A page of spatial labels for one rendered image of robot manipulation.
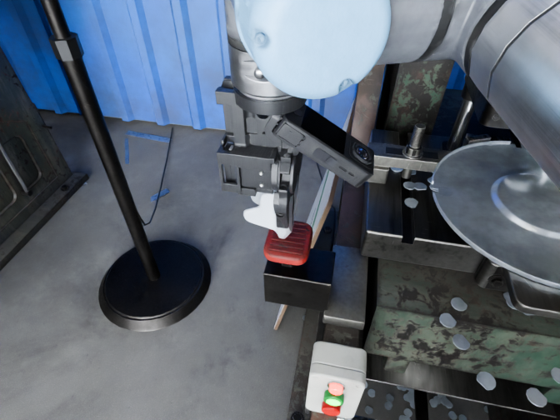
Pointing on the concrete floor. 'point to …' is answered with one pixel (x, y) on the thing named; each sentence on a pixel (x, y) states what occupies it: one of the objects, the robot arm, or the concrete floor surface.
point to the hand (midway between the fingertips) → (288, 230)
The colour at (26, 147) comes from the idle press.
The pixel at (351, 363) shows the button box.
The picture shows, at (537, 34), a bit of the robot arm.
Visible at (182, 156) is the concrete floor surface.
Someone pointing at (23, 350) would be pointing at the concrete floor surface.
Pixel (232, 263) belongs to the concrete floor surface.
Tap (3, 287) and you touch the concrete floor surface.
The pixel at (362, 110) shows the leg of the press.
